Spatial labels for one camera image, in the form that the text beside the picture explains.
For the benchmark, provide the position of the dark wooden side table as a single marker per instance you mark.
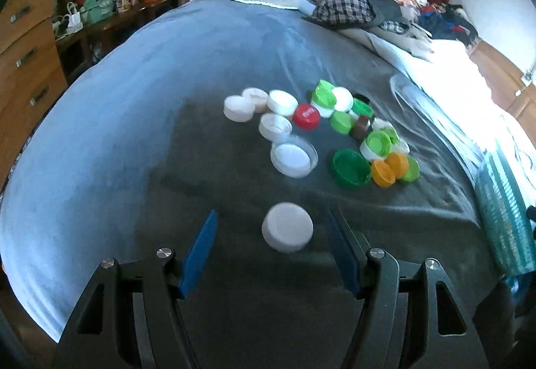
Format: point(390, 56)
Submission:
point(109, 34)

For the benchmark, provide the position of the grey jacket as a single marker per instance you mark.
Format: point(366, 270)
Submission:
point(387, 15)

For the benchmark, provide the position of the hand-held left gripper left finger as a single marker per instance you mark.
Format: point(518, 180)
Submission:
point(199, 256)

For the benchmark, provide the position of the pile of plastic bottle caps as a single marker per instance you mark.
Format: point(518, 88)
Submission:
point(351, 168)

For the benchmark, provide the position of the wooden dresser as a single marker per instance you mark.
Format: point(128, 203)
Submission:
point(25, 71)

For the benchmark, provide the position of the small white paper bag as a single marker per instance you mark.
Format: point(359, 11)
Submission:
point(75, 19)

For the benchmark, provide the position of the plain white bottle cap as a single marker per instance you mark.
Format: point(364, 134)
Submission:
point(287, 226)

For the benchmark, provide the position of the white quilt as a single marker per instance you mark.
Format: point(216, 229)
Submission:
point(444, 80)

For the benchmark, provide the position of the heap of mixed clothes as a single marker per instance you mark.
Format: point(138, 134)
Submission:
point(439, 17)

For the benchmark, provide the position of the green shopping bag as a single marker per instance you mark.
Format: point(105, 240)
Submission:
point(98, 6)

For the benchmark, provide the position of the plaid shirt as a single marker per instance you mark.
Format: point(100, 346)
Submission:
point(343, 8)

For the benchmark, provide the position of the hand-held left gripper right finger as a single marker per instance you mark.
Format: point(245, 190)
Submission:
point(341, 256)

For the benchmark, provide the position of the turquoise plastic basket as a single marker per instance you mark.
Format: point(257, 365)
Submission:
point(504, 210)

